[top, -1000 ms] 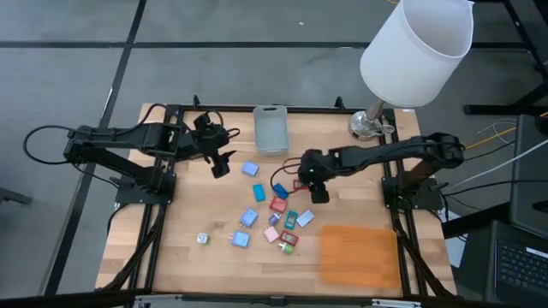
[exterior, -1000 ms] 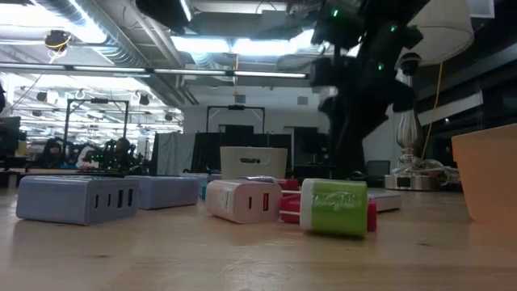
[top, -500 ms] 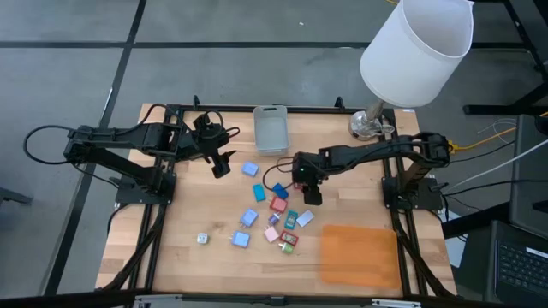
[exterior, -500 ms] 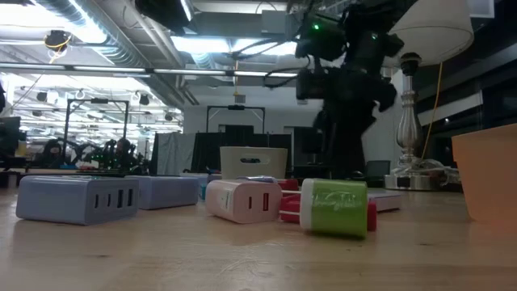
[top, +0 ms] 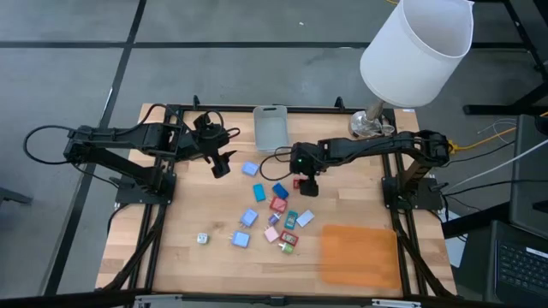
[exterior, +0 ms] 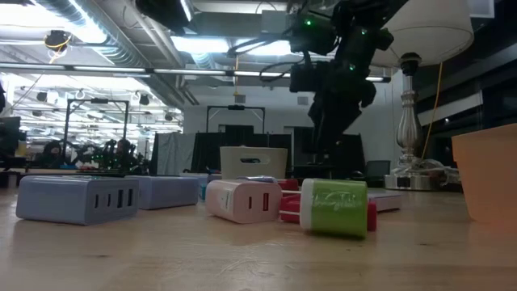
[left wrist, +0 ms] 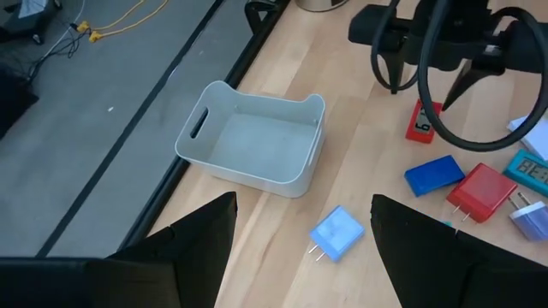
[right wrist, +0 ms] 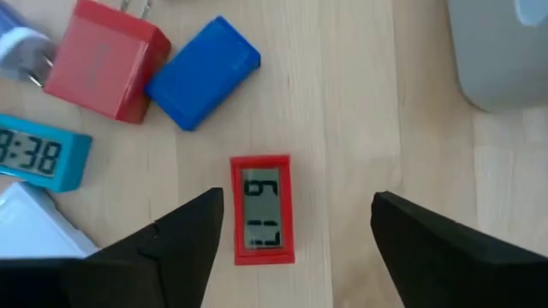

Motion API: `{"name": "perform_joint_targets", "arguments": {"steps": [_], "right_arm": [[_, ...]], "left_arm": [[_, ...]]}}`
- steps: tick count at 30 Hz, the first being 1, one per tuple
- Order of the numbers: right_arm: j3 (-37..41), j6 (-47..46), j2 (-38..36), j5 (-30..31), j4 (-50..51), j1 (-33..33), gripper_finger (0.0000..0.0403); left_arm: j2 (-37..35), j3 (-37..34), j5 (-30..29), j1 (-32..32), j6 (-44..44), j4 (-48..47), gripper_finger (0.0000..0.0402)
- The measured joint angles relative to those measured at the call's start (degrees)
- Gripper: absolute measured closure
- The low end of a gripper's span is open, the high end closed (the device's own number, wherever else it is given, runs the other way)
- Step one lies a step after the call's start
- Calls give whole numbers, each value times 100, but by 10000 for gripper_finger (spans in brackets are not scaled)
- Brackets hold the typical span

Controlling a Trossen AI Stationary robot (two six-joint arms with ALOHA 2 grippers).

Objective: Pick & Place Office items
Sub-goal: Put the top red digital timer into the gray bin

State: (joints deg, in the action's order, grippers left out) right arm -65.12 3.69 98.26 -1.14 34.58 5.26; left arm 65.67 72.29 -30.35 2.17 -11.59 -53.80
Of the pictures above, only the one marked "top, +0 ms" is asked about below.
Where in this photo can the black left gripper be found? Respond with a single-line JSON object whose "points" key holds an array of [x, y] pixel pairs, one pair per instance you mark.
{"points": [[210, 137]]}

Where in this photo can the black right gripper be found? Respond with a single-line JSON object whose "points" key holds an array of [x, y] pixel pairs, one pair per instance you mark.
{"points": [[305, 159]]}

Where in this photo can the small red office item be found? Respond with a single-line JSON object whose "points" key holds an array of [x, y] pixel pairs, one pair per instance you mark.
{"points": [[296, 184]]}

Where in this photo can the white digital timer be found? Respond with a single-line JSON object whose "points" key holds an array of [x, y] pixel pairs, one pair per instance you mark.
{"points": [[305, 218]]}

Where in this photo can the small purple charger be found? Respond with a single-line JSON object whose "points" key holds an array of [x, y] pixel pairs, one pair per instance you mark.
{"points": [[274, 219]]}

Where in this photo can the pink square charger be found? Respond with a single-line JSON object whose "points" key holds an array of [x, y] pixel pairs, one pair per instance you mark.
{"points": [[271, 234]]}

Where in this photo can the lavender blue wall charger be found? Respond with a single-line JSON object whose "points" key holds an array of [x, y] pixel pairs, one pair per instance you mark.
{"points": [[249, 217]]}

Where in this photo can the small white cube charger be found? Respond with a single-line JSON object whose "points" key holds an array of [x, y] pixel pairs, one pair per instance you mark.
{"points": [[202, 238]]}

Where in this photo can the light blue wall charger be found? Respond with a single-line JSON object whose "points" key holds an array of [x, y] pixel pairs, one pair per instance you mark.
{"points": [[240, 239]]}

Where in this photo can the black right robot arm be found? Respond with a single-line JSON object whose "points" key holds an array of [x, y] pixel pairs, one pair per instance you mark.
{"points": [[377, 147]]}

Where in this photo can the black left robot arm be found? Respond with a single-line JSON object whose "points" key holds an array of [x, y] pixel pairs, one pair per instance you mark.
{"points": [[128, 137]]}

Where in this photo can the lavender blue cube charger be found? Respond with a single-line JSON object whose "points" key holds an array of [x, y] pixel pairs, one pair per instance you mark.
{"points": [[250, 168]]}

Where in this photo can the red cube charger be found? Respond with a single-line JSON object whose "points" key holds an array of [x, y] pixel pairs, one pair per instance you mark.
{"points": [[278, 204]]}

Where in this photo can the orange cutting mat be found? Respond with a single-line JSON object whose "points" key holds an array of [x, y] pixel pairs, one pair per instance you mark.
{"points": [[359, 256]]}

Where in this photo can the black desk beam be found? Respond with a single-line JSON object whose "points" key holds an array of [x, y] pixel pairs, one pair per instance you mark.
{"points": [[475, 220]]}

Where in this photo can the silver lamp with white shade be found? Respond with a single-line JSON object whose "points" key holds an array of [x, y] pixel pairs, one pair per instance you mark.
{"points": [[415, 55]]}

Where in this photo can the grey stand foot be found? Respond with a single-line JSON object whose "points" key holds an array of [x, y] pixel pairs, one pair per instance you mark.
{"points": [[15, 197]]}

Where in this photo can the black equipment case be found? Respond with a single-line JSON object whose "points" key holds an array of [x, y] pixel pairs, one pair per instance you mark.
{"points": [[531, 179]]}

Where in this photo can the black laptop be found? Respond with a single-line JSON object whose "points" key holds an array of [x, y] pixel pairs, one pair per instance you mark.
{"points": [[522, 265]]}

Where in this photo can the black aluminium table frame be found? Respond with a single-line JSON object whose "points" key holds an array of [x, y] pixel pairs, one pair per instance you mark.
{"points": [[317, 110]]}

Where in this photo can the black desk leg frame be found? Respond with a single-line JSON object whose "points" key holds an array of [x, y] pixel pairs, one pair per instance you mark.
{"points": [[492, 109]]}

